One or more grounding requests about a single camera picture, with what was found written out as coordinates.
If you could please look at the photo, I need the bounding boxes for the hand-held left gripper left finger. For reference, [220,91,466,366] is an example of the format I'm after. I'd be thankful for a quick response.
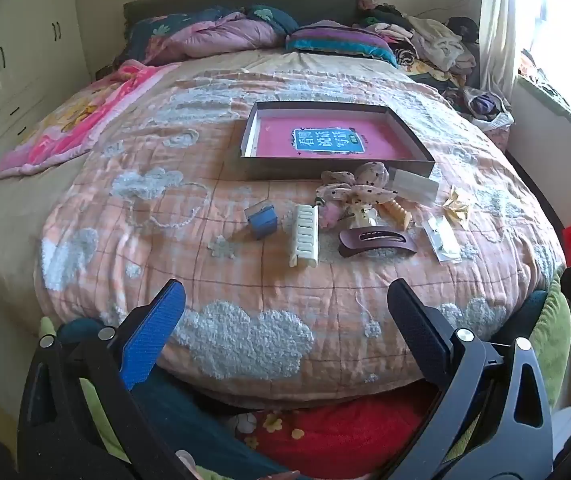
[18,279,192,480]

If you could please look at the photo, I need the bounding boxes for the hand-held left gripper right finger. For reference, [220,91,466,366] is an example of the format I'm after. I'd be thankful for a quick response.
[380,279,553,480]

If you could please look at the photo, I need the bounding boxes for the cream bow hair claw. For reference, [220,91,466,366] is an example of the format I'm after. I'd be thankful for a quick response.
[344,200,379,229]

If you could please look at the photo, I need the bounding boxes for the gold ribbon bow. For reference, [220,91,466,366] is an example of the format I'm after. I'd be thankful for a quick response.
[440,187,471,224]

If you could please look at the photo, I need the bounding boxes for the clear plastic packet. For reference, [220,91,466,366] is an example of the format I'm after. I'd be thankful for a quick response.
[390,168,441,202]

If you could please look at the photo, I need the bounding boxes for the cream comb hair clip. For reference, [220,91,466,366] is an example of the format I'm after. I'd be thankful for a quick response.
[287,203,321,268]

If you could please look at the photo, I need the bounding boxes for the pink plush keychain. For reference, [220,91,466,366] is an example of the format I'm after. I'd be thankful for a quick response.
[317,199,341,231]

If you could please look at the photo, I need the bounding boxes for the small plastic hairpin box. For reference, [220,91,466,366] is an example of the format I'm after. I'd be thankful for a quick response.
[244,200,279,241]

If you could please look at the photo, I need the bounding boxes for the beige polka dot scrunchie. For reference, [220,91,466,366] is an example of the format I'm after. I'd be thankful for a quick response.
[353,161,391,197]
[315,169,362,207]

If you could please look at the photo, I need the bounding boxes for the grey cardboard box pink inside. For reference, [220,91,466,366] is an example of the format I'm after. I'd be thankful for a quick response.
[238,101,437,181]

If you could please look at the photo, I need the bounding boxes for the green cushion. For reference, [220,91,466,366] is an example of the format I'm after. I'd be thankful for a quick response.
[529,272,571,406]

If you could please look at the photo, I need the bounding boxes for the small clear earring packet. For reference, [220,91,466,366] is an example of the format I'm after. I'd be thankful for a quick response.
[424,217,463,265]

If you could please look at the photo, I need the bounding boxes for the peach cloud pattern quilt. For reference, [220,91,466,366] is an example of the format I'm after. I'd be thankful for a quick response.
[32,57,567,402]

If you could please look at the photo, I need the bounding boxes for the teal pants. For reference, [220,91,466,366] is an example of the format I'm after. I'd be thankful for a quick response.
[56,317,296,480]

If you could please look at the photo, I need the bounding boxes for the tan bed sheet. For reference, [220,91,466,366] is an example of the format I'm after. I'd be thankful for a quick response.
[0,157,91,336]

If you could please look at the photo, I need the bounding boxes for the plastic bag with purple clothes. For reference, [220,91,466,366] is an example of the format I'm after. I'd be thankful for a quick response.
[460,86,515,133]

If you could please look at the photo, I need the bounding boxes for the pink cartoon blanket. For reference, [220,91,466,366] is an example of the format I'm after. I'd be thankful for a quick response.
[0,59,178,185]

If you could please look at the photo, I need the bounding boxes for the cream curtain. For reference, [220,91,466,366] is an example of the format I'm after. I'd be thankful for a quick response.
[478,0,549,111]

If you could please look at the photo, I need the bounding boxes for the pile of clothes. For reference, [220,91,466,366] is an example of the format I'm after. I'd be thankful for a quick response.
[353,0,481,96]

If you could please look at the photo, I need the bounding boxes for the pink and navy floral duvet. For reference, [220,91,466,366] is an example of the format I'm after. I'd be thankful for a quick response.
[124,5,300,67]

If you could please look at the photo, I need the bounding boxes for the purple teal striped pillow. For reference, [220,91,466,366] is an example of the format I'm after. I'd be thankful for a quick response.
[285,21,399,68]

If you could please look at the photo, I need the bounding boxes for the cream wardrobe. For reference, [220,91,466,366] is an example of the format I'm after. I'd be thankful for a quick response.
[0,0,91,196]

